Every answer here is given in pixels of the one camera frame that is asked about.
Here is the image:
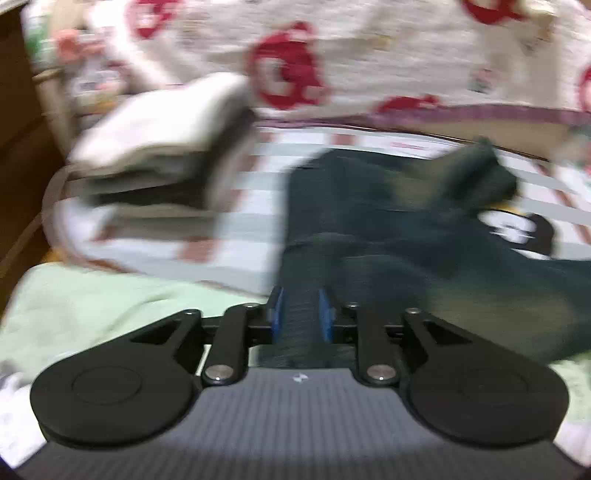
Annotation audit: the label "dark grey folded garment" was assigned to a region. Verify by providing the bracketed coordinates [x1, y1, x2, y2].
[72, 108, 256, 212]

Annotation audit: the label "white quilt with red bears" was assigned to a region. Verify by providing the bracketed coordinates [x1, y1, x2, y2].
[86, 1, 590, 123]

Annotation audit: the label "dark denim jeans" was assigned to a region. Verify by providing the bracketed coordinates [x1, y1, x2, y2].
[259, 140, 590, 369]

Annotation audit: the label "brown wooden drawer cabinet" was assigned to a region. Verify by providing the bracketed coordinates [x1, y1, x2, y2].
[1, 1, 64, 307]

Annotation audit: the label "light green bed sheet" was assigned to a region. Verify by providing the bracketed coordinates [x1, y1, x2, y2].
[0, 264, 591, 416]

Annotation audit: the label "cream folded garment bottom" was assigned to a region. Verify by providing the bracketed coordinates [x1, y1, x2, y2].
[110, 124, 260, 232]

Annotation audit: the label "white crumpled garment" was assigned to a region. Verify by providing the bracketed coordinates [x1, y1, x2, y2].
[0, 373, 46, 468]

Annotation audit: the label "grey bunny plush toy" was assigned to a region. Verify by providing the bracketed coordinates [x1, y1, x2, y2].
[50, 28, 106, 95]

